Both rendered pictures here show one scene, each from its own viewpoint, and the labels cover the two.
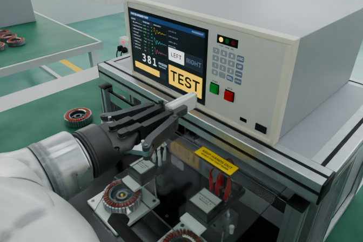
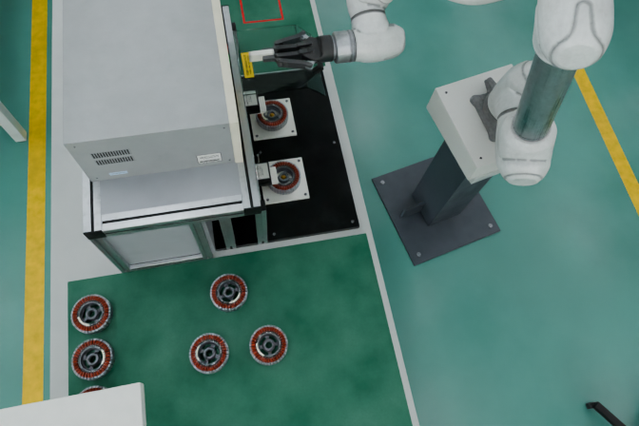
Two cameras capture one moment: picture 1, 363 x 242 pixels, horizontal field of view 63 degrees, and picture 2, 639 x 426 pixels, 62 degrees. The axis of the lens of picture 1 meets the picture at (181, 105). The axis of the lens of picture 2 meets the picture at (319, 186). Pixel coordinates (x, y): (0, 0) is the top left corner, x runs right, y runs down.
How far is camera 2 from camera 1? 1.63 m
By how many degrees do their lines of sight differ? 81
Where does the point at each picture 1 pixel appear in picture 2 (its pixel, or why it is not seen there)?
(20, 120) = (339, 396)
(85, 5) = not seen: outside the picture
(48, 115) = (300, 386)
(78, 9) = not seen: outside the picture
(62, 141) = (340, 34)
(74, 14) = not seen: outside the picture
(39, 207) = not seen: outside the picture
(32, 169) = (356, 29)
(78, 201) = (315, 204)
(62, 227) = not seen: outside the picture
